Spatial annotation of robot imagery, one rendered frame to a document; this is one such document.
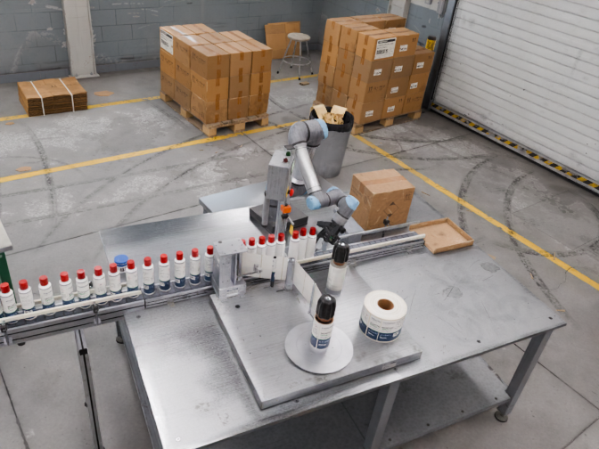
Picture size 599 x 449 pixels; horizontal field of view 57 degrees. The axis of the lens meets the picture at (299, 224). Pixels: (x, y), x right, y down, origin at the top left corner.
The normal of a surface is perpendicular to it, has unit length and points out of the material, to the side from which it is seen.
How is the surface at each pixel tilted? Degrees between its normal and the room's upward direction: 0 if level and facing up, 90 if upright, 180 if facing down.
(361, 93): 90
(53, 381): 0
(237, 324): 0
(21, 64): 90
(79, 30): 90
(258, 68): 91
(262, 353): 0
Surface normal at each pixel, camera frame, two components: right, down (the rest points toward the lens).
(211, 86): 0.58, 0.49
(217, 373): 0.11, -0.82
